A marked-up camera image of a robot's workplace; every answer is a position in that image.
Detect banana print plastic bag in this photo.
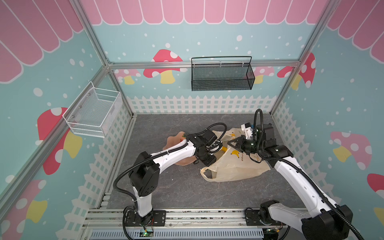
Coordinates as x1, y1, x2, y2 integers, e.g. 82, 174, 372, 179
200, 128, 271, 183

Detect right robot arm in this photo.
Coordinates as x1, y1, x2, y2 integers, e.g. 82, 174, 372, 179
228, 123, 363, 240

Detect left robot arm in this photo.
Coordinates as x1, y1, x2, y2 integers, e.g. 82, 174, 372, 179
113, 129, 223, 227

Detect pink fruit plate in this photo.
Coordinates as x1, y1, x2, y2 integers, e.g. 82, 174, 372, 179
163, 132, 197, 166

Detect black mesh wall basket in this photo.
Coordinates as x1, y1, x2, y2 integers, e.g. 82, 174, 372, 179
191, 56, 256, 92

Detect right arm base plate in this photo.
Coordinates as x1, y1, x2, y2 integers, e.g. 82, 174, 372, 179
244, 208, 286, 228

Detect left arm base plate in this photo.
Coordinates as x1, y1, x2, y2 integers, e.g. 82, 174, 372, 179
124, 210, 167, 227

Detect white wire wall basket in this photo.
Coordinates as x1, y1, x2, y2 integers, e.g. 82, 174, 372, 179
63, 82, 123, 138

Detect aluminium front rail frame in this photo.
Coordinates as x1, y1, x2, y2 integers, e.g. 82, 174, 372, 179
78, 206, 334, 240

